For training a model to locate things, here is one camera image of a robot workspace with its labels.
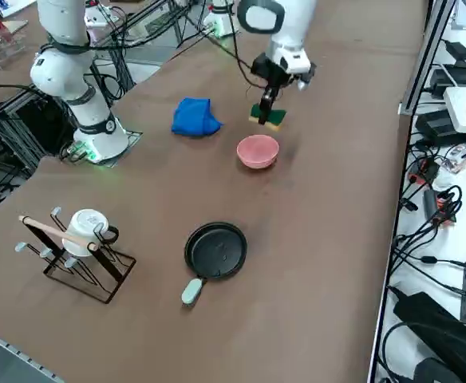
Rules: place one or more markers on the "pink bowl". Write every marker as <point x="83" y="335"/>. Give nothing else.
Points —
<point x="257" y="149"/>

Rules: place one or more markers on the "blue cloth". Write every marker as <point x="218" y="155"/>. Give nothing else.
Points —
<point x="195" y="117"/>

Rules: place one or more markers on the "black bag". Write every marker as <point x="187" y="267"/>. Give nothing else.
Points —
<point x="436" y="331"/>

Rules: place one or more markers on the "aluminium frame rail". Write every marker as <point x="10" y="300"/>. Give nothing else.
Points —
<point x="426" y="52"/>

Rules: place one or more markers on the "grey metal rail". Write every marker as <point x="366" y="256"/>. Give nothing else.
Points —
<point x="1" y="351"/>

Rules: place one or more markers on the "orange and black connector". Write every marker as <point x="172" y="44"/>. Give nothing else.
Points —
<point x="424" y="171"/>

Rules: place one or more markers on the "green and yellow sponge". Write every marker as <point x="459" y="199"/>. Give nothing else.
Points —
<point x="279" y="115"/>

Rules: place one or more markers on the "long black power adapter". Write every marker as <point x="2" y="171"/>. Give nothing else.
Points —
<point x="456" y="80"/>

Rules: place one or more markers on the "small black adapter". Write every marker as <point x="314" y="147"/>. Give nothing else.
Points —
<point x="458" y="48"/>

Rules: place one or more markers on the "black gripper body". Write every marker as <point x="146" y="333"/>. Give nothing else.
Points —
<point x="269" y="72"/>

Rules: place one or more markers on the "black metal frame cart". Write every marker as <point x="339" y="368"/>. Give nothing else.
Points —
<point x="37" y="127"/>

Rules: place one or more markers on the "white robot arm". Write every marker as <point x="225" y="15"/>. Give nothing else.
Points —
<point x="101" y="139"/>
<point x="221" y="22"/>

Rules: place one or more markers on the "white cup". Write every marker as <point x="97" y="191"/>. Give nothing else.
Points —
<point x="85" y="223"/>

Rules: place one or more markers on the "black adapter orange plug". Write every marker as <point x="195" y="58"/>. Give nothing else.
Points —
<point x="430" y="203"/>

